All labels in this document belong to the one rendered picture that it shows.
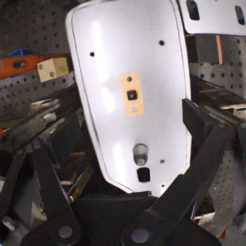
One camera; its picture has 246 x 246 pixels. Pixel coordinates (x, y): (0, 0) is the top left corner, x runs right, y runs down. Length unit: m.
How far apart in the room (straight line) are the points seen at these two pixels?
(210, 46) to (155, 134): 0.22
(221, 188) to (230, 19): 0.92
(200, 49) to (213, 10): 0.09
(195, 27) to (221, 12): 0.08
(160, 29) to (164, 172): 0.32
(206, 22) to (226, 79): 0.41
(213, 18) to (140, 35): 0.16
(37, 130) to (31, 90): 0.51
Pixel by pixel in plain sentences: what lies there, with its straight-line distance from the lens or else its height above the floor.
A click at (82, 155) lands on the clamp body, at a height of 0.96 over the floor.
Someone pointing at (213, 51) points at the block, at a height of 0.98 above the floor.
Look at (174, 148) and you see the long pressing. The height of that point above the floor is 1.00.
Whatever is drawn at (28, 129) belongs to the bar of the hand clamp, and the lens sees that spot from 0.25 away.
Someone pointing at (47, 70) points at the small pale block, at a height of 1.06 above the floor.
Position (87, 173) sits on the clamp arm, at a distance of 0.40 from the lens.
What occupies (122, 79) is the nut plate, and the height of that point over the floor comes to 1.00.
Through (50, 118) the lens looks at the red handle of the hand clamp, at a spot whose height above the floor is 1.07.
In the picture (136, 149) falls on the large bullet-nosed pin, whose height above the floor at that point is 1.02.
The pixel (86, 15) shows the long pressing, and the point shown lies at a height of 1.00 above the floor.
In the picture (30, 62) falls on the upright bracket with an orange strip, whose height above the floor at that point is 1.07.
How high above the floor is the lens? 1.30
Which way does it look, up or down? 67 degrees down
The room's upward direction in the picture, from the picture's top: 169 degrees counter-clockwise
